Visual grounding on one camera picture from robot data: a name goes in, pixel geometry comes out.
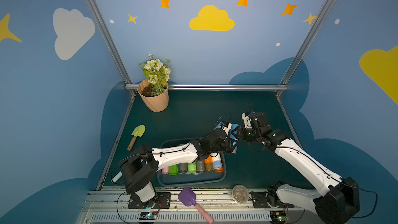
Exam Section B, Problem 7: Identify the blue trash bag roll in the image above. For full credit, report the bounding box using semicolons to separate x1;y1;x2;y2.
214;121;232;132
229;124;240;145

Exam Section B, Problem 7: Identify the white roll blue end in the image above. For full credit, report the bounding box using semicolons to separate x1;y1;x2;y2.
211;152;223;170

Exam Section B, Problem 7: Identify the grey trash bag roll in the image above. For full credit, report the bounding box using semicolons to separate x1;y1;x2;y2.
178;163;188;174

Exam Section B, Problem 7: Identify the green trash bag roll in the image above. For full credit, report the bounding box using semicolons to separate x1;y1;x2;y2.
169;164;178;176

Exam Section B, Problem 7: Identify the pink trash bag roll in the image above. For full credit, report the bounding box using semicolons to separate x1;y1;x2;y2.
162;167;169;175

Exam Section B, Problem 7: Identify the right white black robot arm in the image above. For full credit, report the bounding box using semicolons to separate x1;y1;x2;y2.
238;112;360;224

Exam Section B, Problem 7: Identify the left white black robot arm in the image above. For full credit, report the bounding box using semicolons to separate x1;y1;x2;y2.
120;128;238;194

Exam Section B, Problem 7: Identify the teal plastic storage box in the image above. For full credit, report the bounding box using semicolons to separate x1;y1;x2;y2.
157;152;227;187

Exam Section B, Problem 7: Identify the round clear lid dish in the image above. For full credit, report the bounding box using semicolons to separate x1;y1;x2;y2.
232;185;249;204

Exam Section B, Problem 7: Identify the beige flower pot with plant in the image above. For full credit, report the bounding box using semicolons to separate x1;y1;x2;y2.
138;54;171;112

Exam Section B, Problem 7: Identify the right circuit board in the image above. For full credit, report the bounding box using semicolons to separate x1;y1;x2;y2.
269;212;289;224

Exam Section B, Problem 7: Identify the circuit board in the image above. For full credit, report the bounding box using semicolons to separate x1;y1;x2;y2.
140;212;158;221
269;212;289;224

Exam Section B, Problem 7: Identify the left circuit board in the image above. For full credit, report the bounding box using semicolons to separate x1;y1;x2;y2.
140;212;158;221

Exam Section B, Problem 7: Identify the light blue toy shovel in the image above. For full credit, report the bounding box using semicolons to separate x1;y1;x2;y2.
111;172;122;184

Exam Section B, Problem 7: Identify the purple toy shovel pink handle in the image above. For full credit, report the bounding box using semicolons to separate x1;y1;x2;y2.
178;187;214;224

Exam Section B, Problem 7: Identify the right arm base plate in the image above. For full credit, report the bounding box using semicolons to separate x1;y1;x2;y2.
249;191;295;208

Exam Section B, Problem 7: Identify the green trowel wooden handle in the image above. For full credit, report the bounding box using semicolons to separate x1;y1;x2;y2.
127;124;146;151

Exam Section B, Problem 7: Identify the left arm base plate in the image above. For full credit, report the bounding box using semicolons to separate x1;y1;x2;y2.
128;192;171;209

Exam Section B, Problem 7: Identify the aluminium frame rail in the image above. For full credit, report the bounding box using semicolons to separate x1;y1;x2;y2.
125;83;289;91

